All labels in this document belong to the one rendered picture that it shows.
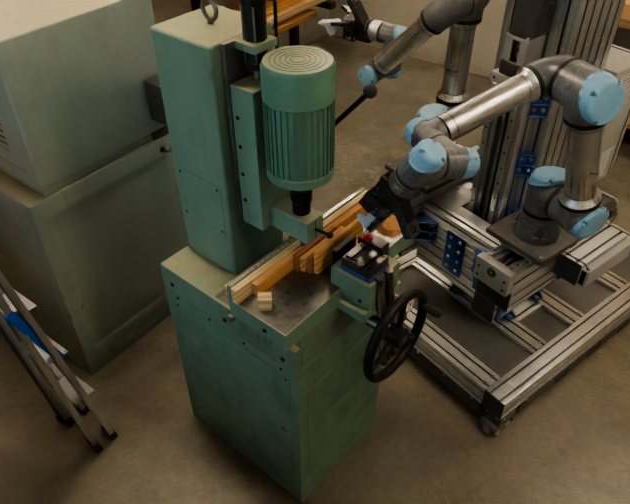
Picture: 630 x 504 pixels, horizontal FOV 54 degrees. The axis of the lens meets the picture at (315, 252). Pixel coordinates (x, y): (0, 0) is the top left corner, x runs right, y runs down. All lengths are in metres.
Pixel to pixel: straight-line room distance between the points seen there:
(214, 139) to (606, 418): 1.89
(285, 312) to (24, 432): 1.41
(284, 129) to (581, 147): 0.78
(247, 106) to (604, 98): 0.86
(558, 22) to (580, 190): 0.51
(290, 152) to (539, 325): 1.53
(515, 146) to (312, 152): 0.87
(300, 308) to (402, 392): 1.06
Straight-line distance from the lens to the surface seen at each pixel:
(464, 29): 2.26
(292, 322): 1.64
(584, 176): 1.84
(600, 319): 2.81
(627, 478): 2.65
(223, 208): 1.78
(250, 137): 1.61
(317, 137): 1.50
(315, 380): 1.88
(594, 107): 1.66
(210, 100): 1.61
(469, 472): 2.48
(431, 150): 1.44
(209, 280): 1.93
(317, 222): 1.70
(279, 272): 1.74
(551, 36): 2.09
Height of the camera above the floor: 2.09
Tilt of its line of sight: 40 degrees down
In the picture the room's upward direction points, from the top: straight up
